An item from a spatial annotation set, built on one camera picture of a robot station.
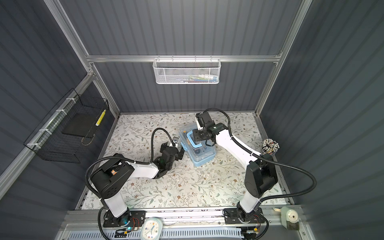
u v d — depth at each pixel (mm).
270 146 788
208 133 599
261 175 445
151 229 691
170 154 708
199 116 664
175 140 790
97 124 769
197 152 868
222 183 847
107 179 481
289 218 675
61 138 708
